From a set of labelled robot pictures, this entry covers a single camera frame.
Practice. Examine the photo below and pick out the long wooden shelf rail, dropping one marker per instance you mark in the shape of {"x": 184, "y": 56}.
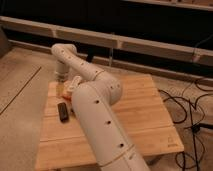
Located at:
{"x": 153, "y": 48}

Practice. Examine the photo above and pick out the white small bottle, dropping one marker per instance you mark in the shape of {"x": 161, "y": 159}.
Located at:
{"x": 74, "y": 83}

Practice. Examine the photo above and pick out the black rectangular remote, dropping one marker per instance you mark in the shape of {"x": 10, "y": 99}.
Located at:
{"x": 63, "y": 113}

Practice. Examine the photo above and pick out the wooden table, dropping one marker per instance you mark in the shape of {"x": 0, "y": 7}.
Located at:
{"x": 140, "y": 111}

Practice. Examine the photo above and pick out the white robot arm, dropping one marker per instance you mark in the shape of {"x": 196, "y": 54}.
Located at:
{"x": 91, "y": 102}

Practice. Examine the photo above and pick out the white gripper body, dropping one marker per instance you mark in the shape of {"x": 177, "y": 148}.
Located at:
{"x": 61, "y": 73}

